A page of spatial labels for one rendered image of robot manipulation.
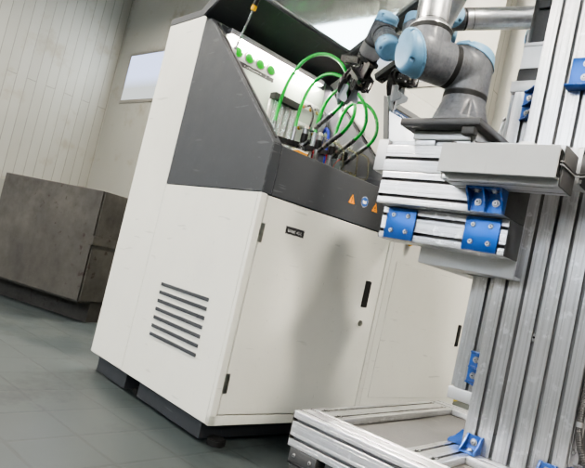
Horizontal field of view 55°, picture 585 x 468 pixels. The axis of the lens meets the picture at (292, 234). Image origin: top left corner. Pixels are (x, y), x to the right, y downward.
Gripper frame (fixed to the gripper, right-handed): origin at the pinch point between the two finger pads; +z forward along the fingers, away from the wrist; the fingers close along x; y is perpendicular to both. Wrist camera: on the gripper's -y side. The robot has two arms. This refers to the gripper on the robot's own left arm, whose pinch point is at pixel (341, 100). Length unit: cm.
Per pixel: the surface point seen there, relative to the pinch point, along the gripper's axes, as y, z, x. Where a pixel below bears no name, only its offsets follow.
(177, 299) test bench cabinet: 41, 60, -57
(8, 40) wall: -636, 363, -74
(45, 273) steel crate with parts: -78, 191, -79
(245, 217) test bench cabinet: 39, 22, -44
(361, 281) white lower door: 50, 44, 8
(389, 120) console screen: -23, 20, 48
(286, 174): 32.0, 9.5, -31.5
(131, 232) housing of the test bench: -4, 76, -62
